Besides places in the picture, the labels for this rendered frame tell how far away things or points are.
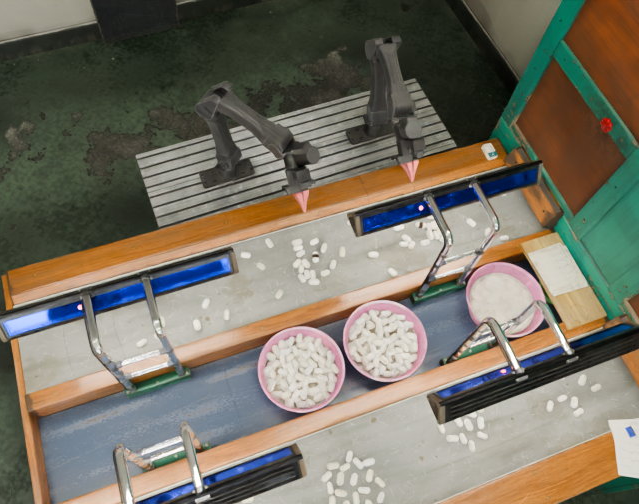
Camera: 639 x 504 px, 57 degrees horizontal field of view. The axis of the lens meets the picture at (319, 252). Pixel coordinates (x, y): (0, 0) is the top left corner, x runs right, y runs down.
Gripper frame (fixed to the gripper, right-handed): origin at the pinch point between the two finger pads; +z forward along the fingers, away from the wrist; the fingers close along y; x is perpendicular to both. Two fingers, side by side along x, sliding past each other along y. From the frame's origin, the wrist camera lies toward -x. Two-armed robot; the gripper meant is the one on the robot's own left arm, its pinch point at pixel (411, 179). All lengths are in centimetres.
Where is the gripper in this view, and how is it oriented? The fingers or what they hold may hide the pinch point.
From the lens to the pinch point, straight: 206.8
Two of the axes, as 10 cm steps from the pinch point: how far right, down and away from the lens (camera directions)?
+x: -2.8, -2.2, 9.4
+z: 2.1, 9.4, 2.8
